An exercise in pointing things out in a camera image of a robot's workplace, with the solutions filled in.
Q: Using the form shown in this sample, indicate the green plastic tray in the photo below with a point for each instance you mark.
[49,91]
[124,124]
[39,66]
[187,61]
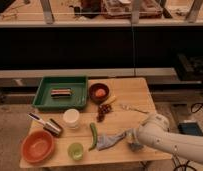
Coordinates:
[77,87]

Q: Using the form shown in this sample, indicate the black handled brush tool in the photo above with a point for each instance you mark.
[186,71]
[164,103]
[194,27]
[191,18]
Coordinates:
[51,125]

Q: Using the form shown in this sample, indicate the orange plastic bowl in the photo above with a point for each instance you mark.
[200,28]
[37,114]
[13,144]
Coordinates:
[37,146]

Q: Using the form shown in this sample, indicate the blue grey cloth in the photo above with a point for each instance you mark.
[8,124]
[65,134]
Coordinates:
[107,141]

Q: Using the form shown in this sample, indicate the yellow banana piece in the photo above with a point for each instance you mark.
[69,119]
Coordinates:
[110,100]

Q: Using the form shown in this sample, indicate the dark red grape bunch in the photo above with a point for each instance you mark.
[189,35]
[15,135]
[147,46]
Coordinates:
[102,111]

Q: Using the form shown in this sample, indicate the green chili pepper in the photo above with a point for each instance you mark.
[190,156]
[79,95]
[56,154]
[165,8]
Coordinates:
[94,135]

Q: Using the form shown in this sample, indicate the dark brown bowl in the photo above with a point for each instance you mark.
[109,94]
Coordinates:
[94,87]

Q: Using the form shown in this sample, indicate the orange fruit in bowl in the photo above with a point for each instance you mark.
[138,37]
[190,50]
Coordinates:
[100,93]

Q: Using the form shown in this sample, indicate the wooden table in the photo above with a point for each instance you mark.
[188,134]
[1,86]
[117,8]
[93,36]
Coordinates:
[128,91]

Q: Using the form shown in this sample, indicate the silver metal fork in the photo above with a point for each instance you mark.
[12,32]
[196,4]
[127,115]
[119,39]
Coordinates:
[126,107]

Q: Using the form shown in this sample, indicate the white plastic cup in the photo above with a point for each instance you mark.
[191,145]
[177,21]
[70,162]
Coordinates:
[71,118]

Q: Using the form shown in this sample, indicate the yellow blue sponge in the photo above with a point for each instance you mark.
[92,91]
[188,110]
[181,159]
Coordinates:
[132,140]

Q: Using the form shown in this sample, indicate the light green cup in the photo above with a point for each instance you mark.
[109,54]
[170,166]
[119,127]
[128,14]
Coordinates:
[75,151]

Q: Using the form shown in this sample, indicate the dark box on floor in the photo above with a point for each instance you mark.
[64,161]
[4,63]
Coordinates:
[190,128]

